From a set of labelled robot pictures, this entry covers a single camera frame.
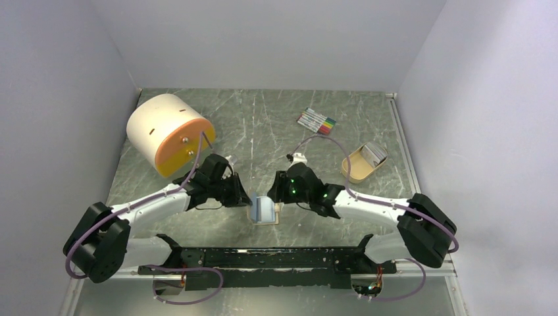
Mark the stack of cards in tray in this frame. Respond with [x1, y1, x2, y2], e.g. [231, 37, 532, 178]
[361, 142, 388, 168]

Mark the beige oval plastic tray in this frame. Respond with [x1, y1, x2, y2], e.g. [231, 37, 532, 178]
[341, 144, 388, 184]

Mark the pack of coloured marker pens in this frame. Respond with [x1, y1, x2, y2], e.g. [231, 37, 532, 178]
[296, 107, 336, 136]

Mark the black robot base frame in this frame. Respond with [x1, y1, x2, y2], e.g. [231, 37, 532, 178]
[138, 244, 397, 291]

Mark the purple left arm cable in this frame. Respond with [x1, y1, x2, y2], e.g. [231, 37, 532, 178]
[65, 130, 215, 280]

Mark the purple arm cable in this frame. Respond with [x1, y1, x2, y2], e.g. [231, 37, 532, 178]
[286, 135, 460, 254]
[65, 130, 215, 280]

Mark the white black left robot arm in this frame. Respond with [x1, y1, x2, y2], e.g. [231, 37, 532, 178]
[63, 153, 252, 283]

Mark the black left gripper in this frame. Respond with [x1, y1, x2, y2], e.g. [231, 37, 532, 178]
[209, 172, 253, 208]

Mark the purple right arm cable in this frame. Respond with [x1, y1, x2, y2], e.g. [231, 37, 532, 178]
[286, 135, 460, 254]

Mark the aluminium table edge rail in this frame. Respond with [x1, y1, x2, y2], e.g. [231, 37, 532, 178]
[386, 93, 469, 315]

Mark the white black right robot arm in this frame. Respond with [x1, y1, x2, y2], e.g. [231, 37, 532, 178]
[267, 163, 457, 273]

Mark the round pink yellow drawer box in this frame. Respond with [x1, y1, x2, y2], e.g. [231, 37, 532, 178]
[126, 93, 216, 178]

